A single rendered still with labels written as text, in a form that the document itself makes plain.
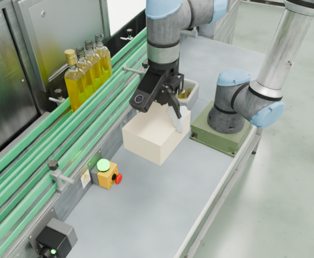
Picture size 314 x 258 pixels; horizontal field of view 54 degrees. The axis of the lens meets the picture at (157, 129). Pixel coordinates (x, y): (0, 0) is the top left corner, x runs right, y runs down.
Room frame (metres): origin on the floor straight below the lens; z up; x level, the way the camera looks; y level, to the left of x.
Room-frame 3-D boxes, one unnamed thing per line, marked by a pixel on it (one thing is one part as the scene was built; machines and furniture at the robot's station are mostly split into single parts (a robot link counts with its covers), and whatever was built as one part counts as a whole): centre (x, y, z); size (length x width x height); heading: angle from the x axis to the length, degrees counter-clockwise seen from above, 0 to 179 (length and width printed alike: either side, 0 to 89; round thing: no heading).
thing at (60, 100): (0.93, 0.38, 0.94); 0.07 x 0.04 x 0.13; 65
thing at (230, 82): (0.95, -0.29, 1.00); 0.13 x 0.12 x 0.14; 32
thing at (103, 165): (0.71, 0.19, 0.84); 0.05 x 0.05 x 0.03
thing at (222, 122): (0.95, -0.28, 0.88); 0.15 x 0.15 x 0.10
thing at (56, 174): (0.56, 0.28, 0.94); 0.07 x 0.04 x 0.13; 65
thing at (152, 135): (0.63, 0.00, 1.09); 0.16 x 0.12 x 0.07; 147
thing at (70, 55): (0.93, 0.29, 1.14); 0.04 x 0.04 x 0.04
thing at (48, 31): (1.36, 0.25, 1.15); 0.90 x 0.03 x 0.34; 155
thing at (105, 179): (0.71, 0.19, 0.79); 0.07 x 0.07 x 0.07; 65
